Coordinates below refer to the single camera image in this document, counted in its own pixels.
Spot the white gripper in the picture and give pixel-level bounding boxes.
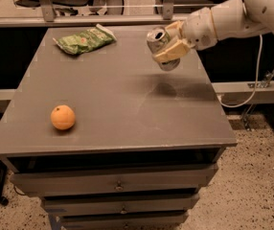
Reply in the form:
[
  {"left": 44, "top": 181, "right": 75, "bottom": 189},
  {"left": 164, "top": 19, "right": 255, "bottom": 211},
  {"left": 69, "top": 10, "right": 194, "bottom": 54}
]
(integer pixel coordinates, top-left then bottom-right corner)
[{"left": 153, "top": 8, "right": 217, "bottom": 63}]

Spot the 7up soda can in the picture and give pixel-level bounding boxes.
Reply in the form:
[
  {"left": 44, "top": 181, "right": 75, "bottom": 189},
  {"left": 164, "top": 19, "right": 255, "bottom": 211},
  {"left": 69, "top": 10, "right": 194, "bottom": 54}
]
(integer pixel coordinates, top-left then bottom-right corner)
[{"left": 147, "top": 26, "right": 180, "bottom": 72}]

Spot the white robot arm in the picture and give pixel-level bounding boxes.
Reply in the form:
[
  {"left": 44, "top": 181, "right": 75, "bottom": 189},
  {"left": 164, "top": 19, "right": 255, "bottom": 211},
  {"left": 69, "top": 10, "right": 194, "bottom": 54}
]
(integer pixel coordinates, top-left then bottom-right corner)
[{"left": 163, "top": 0, "right": 274, "bottom": 230}]

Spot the green chip bag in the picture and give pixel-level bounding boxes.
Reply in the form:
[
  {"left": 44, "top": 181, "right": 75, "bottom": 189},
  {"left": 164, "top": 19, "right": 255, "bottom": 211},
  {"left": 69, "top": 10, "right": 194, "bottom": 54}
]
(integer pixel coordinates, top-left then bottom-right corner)
[{"left": 54, "top": 24, "right": 117, "bottom": 56}]

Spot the grey drawer cabinet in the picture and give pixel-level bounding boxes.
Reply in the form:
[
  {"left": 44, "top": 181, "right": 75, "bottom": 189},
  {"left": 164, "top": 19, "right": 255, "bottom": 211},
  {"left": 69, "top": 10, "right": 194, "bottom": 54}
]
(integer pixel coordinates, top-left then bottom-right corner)
[{"left": 0, "top": 26, "right": 236, "bottom": 230}]

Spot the grey metal railing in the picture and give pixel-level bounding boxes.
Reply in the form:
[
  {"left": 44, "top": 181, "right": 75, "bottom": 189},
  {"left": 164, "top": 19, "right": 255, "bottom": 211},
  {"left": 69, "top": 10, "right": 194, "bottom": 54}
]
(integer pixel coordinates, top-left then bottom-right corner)
[{"left": 0, "top": 0, "right": 209, "bottom": 28}]

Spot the orange fruit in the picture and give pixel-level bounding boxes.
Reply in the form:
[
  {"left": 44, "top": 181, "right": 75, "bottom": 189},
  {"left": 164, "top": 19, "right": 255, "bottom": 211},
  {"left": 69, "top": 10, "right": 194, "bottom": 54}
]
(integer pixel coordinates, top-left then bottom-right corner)
[{"left": 50, "top": 105, "right": 76, "bottom": 130}]

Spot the top drawer knob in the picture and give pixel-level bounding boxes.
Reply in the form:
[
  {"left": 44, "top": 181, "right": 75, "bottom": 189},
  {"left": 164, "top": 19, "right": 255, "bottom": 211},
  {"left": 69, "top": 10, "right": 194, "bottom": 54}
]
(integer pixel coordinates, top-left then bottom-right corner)
[{"left": 115, "top": 181, "right": 124, "bottom": 192}]

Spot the drawer knob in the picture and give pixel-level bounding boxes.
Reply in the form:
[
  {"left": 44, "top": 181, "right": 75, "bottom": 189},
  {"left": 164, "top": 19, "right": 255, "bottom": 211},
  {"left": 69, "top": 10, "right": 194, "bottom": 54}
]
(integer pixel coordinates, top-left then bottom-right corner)
[
  {"left": 120, "top": 208, "right": 127, "bottom": 215},
  {"left": 115, "top": 181, "right": 124, "bottom": 192}
]

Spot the middle drawer knob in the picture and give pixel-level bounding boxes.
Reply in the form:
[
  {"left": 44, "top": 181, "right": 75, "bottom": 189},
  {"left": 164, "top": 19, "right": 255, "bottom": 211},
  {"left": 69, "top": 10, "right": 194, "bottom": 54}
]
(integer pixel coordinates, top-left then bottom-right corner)
[{"left": 120, "top": 208, "right": 127, "bottom": 215}]

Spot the white cable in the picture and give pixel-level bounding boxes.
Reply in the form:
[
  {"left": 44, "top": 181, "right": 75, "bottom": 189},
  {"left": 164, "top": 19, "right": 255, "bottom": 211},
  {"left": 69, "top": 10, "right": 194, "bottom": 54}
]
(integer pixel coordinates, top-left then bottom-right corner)
[{"left": 219, "top": 34, "right": 263, "bottom": 109}]

